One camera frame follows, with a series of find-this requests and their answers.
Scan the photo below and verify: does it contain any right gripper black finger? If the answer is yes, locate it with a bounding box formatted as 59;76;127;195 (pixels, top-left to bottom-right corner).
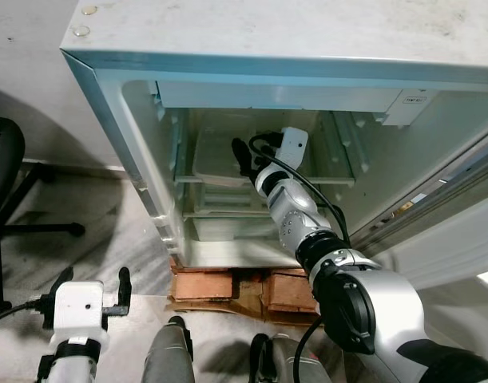
232;137;254;178

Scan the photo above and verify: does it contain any black office chair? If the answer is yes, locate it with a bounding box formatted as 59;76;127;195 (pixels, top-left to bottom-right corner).
0;116;86;316

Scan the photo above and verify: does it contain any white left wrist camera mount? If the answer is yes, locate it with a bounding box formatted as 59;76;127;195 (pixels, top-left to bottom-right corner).
52;281;107;340

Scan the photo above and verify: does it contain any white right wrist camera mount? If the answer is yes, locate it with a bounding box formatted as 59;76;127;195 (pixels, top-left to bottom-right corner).
276;128;310;172

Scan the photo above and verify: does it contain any grey robot leg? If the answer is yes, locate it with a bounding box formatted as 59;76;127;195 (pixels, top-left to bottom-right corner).
142;317;195;383
250;334;324;383

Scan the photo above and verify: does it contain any white open fridge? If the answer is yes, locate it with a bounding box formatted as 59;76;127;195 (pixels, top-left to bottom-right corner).
60;0;488;270

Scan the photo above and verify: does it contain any white fridge door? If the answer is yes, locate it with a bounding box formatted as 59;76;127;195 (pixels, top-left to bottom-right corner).
351;132;488;292

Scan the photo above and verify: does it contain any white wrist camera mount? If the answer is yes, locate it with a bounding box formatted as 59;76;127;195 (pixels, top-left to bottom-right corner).
276;128;310;172
52;281;107;340

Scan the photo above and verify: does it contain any grey robot left leg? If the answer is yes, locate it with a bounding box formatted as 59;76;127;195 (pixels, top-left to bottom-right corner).
142;317;195;383

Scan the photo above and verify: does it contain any white fridge drawer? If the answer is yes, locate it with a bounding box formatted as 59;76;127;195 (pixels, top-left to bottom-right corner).
182;209;288;244

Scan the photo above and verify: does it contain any red brick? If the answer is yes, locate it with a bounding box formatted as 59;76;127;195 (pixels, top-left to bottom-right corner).
266;269;323;314
172;271;235;301

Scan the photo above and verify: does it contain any grey robot right leg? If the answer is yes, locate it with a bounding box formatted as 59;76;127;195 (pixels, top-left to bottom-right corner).
250;334;324;383

